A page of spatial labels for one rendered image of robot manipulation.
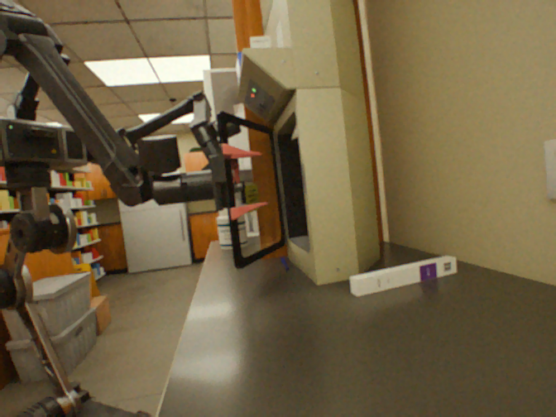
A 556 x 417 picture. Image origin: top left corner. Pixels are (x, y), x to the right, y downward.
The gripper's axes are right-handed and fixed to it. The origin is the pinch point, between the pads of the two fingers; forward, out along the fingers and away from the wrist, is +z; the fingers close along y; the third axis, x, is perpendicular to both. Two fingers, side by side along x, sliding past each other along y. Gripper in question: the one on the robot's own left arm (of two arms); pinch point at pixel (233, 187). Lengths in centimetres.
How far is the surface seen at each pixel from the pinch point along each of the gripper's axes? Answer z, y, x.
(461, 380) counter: 45, -34, 35
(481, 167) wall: 29, -56, -15
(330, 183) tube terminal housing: 14.0, -24.7, 1.2
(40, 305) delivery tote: -27, 203, -29
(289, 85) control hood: -10.0, -29.3, 5.5
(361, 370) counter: 40, -24, 35
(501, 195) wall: 37, -55, -11
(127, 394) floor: 54, 165, -38
